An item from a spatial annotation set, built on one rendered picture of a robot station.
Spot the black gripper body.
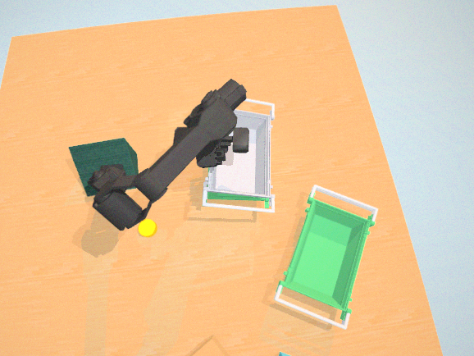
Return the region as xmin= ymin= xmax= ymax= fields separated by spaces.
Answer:
xmin=172 ymin=126 xmax=249 ymax=153

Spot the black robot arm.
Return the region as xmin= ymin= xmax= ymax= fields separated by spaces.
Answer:
xmin=87 ymin=79 xmax=247 ymax=230

